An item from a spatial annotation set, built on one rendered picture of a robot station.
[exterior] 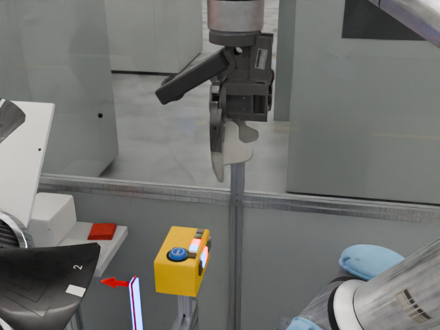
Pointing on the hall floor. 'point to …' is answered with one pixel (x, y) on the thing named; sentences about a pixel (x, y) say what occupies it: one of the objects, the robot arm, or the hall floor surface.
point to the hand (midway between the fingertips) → (220, 165)
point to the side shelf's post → (76, 323)
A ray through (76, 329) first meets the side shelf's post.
